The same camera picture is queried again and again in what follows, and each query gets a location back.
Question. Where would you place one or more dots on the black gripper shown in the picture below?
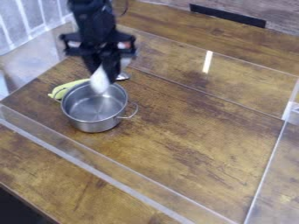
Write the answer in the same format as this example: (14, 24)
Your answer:
(118, 44)

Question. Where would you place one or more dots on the white plush mushroom red cap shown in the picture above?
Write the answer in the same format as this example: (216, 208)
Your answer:
(99, 81)

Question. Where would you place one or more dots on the silver steel pot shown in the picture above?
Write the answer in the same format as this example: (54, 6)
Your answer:
(95, 112)

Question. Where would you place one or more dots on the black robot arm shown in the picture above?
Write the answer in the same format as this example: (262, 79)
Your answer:
(95, 19)

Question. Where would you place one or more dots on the black bar on table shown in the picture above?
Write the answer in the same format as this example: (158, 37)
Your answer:
(229, 16)

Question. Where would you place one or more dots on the clear acrylic barrier front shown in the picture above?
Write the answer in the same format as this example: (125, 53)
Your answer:
(160, 196)

